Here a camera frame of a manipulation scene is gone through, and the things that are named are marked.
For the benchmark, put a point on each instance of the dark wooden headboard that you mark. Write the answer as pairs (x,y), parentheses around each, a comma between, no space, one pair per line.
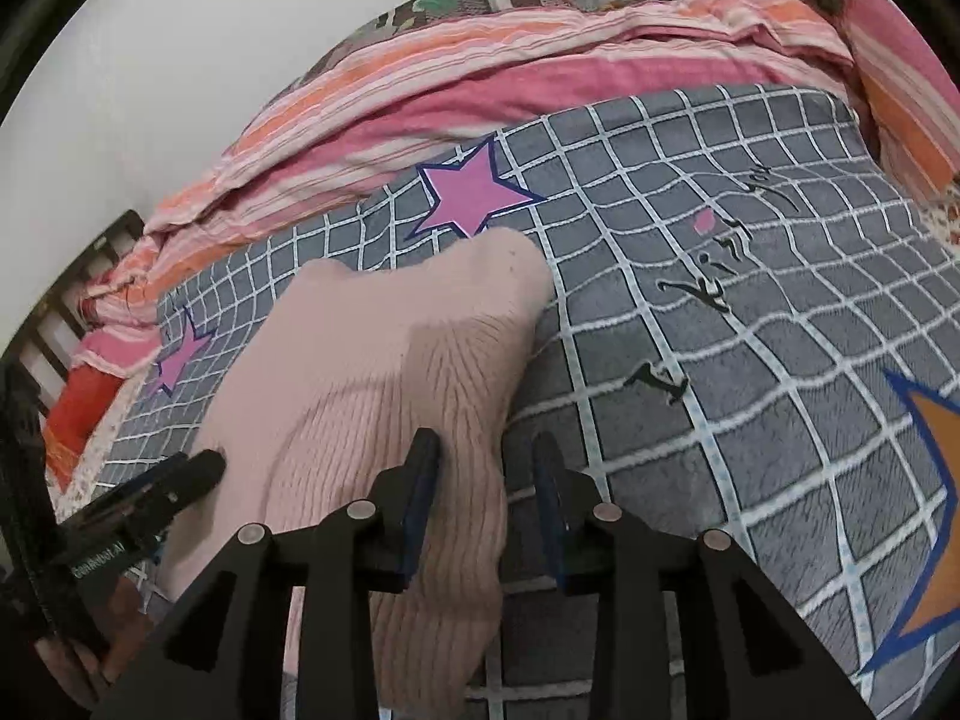
(112,231)

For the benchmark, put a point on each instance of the red cloth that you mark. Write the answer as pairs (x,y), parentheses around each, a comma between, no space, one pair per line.
(75,412)

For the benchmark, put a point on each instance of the person's left hand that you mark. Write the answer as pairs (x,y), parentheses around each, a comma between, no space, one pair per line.
(82,679)

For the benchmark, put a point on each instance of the pink orange striped quilt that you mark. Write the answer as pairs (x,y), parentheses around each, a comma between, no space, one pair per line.
(450,90)

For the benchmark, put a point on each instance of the grey checked star blanket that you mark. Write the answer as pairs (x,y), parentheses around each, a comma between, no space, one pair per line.
(750,390)

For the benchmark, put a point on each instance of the pink knit sweater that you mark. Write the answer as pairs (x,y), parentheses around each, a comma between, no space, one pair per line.
(360,375)

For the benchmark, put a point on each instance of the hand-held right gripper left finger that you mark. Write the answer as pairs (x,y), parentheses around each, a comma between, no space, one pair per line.
(420,495)

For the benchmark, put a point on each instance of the floral bed sheet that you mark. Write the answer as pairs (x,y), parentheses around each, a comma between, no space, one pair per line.
(90,469)

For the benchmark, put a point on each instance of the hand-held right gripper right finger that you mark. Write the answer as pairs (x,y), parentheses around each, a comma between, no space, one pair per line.
(551,510)

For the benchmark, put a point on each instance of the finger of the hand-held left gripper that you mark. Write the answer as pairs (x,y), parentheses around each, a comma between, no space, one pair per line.
(165,484)

